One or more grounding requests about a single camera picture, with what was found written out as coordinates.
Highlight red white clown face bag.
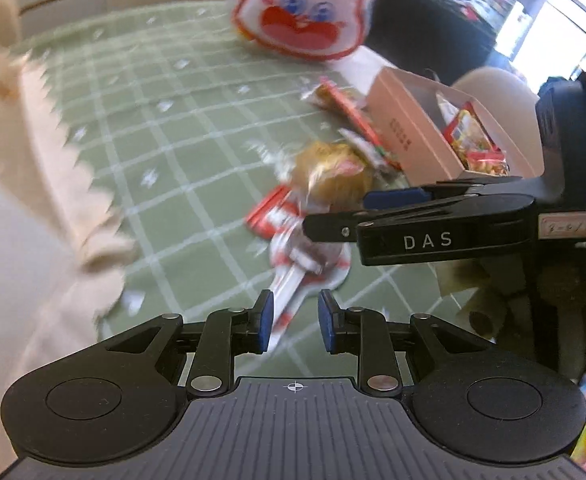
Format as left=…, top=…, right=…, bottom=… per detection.
left=231, top=0, right=373, bottom=61

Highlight red sauce strip packet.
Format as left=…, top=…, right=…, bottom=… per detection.
left=301, top=77, right=401, bottom=171

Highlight black fish tank cabinet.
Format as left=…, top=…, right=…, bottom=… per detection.
left=366, top=0, right=521, bottom=84

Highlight pink cardboard box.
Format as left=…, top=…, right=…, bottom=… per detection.
left=367, top=67, right=544, bottom=186

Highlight beige dining chair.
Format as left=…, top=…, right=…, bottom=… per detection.
left=453, top=66, right=544, bottom=177

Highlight red white lollipop packet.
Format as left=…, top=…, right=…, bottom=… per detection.
left=268, top=220, right=351, bottom=352

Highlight large red snack bag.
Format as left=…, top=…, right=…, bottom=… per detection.
left=443, top=102, right=510, bottom=177

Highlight small red sachet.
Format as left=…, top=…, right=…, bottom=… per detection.
left=244, top=184, right=303, bottom=240

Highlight green checked tablecloth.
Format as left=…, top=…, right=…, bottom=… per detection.
left=7, top=0, right=465, bottom=376

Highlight bread bun clear packet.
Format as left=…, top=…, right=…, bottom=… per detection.
left=273, top=141, right=374, bottom=212

